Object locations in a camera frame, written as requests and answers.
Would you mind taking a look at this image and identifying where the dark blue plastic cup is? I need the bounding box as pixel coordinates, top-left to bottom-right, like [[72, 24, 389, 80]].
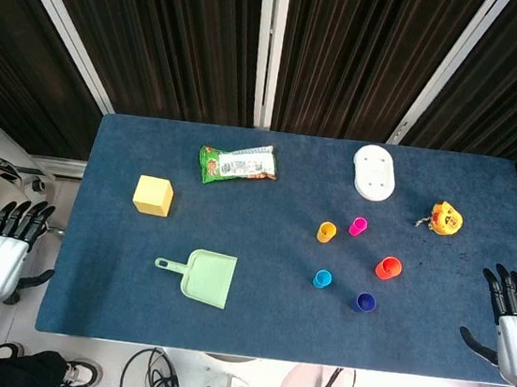
[[350, 291, 378, 316]]

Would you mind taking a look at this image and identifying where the magenta plastic cup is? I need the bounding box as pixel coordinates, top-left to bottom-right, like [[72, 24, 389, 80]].
[[347, 216, 370, 239]]

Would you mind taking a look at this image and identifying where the cyan plastic cup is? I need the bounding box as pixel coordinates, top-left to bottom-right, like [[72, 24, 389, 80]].
[[311, 268, 335, 291]]

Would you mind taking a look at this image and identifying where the yellow-orange plastic cup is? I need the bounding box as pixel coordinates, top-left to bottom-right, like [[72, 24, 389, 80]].
[[315, 220, 339, 246]]

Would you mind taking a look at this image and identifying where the black trouser leg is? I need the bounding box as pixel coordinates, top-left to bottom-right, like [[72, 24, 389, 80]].
[[0, 344, 70, 387]]

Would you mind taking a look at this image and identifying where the black white sneaker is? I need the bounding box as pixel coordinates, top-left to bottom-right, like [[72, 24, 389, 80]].
[[60, 357, 105, 387]]

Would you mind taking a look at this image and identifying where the red-orange plastic cup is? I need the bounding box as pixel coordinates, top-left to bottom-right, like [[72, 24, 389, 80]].
[[374, 254, 405, 284]]

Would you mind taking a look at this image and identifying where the yellow foam cube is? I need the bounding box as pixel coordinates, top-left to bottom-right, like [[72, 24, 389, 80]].
[[130, 173, 176, 218]]

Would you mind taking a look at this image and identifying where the light green plastic dustpan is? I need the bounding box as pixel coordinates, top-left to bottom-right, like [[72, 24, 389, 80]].
[[149, 244, 239, 312]]

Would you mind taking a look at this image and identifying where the white oval plastic base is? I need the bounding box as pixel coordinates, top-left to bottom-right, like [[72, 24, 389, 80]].
[[347, 141, 401, 204]]

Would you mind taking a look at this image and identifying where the green snack bag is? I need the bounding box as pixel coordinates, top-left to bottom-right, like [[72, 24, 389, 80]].
[[195, 137, 282, 193]]

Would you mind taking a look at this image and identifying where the blue fabric table mat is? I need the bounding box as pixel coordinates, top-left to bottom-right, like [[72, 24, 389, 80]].
[[33, 105, 517, 387]]

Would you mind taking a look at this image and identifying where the yellow toy keychain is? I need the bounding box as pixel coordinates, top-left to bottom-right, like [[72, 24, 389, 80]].
[[413, 198, 466, 239]]

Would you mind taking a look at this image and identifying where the black cable bundle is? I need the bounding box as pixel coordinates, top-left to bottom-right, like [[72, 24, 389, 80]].
[[119, 342, 188, 387]]

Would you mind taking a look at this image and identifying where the white upright frame post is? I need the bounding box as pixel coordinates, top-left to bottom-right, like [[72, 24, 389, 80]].
[[245, 0, 290, 130], [385, 0, 505, 157], [0, 0, 130, 115]]

